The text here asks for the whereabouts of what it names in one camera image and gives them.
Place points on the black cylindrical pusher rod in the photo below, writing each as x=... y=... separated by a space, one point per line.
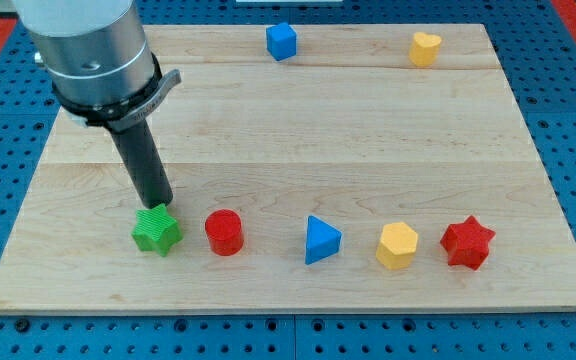
x=141 y=159

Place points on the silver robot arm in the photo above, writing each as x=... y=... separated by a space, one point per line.
x=104 y=74

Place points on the red star block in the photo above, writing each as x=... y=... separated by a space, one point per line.
x=467 y=243

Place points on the blue cube block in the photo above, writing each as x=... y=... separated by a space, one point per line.
x=281 y=41

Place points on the yellow heart block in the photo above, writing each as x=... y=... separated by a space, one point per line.
x=424 y=48

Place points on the blue triangle block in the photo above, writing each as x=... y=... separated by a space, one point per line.
x=322 y=240

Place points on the green star block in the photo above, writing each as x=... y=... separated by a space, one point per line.
x=156 y=230

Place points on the yellow hexagon block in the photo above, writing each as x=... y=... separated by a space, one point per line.
x=397 y=246

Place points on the wooden board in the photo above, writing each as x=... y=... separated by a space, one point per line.
x=349 y=131

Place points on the red cylinder block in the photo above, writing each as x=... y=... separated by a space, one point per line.
x=224 y=231

